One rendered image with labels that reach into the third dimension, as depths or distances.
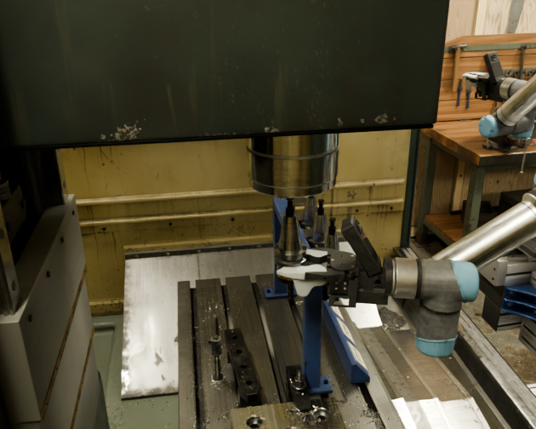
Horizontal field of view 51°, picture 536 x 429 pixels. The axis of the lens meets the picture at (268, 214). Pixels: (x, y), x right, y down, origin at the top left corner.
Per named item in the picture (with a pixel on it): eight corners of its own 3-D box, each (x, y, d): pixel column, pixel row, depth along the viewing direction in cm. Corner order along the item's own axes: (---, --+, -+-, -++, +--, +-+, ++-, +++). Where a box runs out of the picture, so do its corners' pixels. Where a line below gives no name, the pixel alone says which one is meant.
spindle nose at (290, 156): (251, 167, 108) (249, 105, 103) (335, 168, 107) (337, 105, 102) (242, 198, 94) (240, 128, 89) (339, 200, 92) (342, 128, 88)
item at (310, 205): (299, 218, 153) (299, 195, 150) (315, 215, 154) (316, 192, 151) (305, 224, 149) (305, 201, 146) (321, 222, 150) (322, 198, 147)
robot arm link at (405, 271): (419, 271, 100) (413, 249, 108) (392, 269, 101) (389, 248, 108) (414, 306, 103) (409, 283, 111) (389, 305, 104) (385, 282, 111)
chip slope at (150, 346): (352, 291, 232) (356, 234, 222) (419, 412, 169) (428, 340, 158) (132, 311, 221) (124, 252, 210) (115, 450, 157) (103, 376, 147)
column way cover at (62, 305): (107, 385, 141) (76, 193, 120) (77, 570, 98) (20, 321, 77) (87, 387, 140) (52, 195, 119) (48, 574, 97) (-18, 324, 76)
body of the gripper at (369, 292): (324, 306, 106) (390, 311, 104) (326, 266, 102) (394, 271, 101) (325, 285, 113) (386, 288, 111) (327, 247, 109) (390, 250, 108)
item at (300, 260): (276, 250, 110) (276, 239, 109) (307, 252, 109) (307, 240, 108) (272, 266, 104) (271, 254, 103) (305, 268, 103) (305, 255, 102)
